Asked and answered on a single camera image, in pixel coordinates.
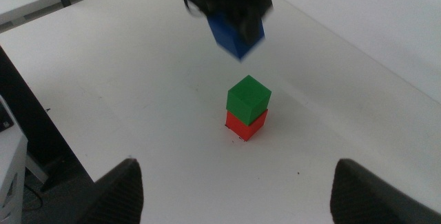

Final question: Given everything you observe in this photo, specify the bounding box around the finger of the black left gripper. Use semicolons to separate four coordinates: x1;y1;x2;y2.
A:
238;11;266;45

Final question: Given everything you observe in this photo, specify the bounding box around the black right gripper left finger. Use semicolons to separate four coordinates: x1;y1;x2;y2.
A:
77;158;145;224

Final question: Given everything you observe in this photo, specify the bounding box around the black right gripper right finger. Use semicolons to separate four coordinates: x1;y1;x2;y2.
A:
329;158;441;224

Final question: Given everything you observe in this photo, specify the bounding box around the blue cube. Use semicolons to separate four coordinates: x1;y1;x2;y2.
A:
207;11;267;61

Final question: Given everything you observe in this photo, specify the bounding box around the green cube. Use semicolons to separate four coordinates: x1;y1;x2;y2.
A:
225;74;273;127

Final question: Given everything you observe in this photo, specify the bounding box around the red cube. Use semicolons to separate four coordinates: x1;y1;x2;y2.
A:
225;109;269;143

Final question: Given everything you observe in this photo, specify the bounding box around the white cabinet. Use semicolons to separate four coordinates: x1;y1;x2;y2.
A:
0;94;29;224

